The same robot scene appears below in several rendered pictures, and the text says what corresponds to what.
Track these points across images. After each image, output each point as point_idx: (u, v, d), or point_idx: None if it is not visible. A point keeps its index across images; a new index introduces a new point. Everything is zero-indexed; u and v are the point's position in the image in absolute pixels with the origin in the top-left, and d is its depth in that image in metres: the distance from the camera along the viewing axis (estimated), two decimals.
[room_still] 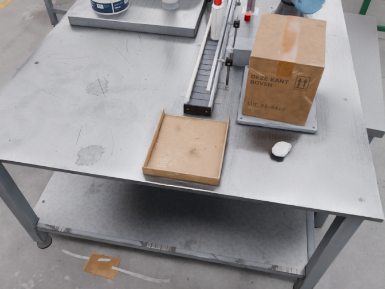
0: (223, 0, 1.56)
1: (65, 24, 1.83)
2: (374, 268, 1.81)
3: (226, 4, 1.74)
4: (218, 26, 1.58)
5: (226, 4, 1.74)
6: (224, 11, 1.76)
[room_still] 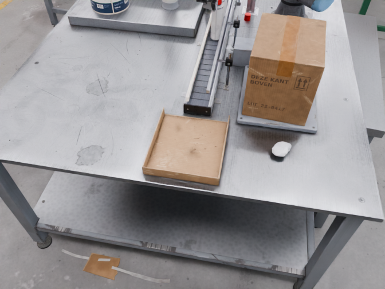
0: (223, 0, 1.56)
1: (65, 24, 1.83)
2: (374, 268, 1.81)
3: (226, 4, 1.74)
4: (218, 26, 1.58)
5: (226, 4, 1.74)
6: (224, 11, 1.76)
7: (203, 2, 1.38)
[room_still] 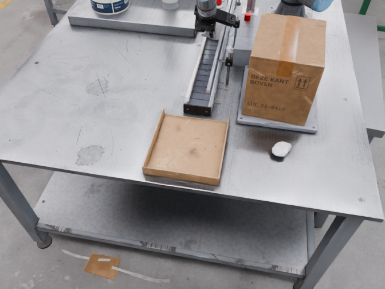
0: (223, 0, 1.56)
1: (65, 24, 1.83)
2: (374, 268, 1.81)
3: (226, 4, 1.74)
4: (218, 26, 1.58)
5: (226, 4, 1.74)
6: (224, 11, 1.76)
7: (201, 32, 1.47)
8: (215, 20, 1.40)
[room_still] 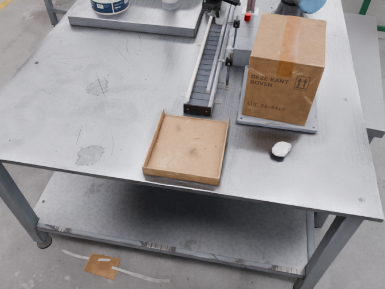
0: None
1: (65, 24, 1.83)
2: (374, 268, 1.81)
3: None
4: (222, 11, 1.67)
5: None
6: None
7: (208, 11, 1.60)
8: None
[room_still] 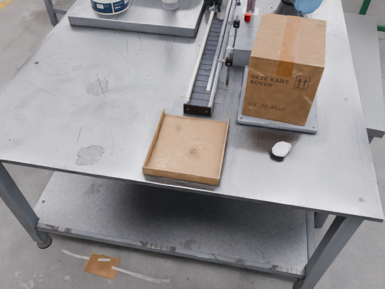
0: None
1: (65, 24, 1.83)
2: (374, 268, 1.81)
3: None
4: (223, 6, 1.70)
5: None
6: None
7: (209, 6, 1.63)
8: None
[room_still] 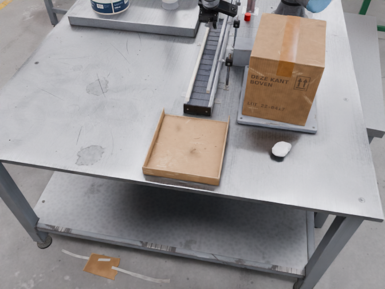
0: None
1: (65, 24, 1.83)
2: (374, 268, 1.81)
3: None
4: None
5: None
6: None
7: (205, 22, 1.53)
8: (217, 10, 1.46)
